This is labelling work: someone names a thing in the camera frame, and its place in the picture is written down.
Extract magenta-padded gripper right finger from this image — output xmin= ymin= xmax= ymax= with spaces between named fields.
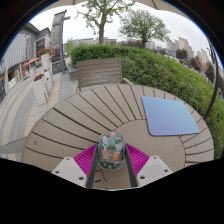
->
xmin=123 ymin=143 xmax=174 ymax=189

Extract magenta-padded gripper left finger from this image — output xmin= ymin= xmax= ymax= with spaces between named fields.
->
xmin=51 ymin=143 xmax=100 ymax=190

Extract blue mouse pad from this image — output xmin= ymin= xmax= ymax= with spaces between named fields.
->
xmin=141 ymin=95 xmax=200 ymax=137

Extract short white flower planter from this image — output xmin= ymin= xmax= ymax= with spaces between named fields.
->
xmin=32 ymin=72 xmax=54 ymax=106

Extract brown slatted chair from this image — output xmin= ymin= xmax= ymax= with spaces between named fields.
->
xmin=75 ymin=58 xmax=134 ymax=93

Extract dark curved parasol pole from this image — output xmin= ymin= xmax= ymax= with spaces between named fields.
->
xmin=203 ymin=40 xmax=220 ymax=122

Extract tall white flower planter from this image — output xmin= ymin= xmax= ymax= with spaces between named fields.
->
xmin=37 ymin=48 xmax=53 ymax=73

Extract grey storefront building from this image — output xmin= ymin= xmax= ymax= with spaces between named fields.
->
xmin=0 ymin=22 xmax=53 ymax=104

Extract distant apartment buildings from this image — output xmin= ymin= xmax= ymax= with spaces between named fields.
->
xmin=165 ymin=37 xmax=211 ymax=69

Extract grey sign pillar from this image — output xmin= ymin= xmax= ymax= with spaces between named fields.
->
xmin=50 ymin=9 xmax=72 ymax=75

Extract round dense-crowned tree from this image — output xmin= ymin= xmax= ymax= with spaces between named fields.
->
xmin=119 ymin=9 xmax=172 ymax=48

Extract thin-crowned tree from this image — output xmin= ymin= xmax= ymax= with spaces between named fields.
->
xmin=74 ymin=0 xmax=135 ymax=45

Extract beige parasol canopy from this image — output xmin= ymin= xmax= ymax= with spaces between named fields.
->
xmin=46 ymin=0 xmax=189 ymax=18

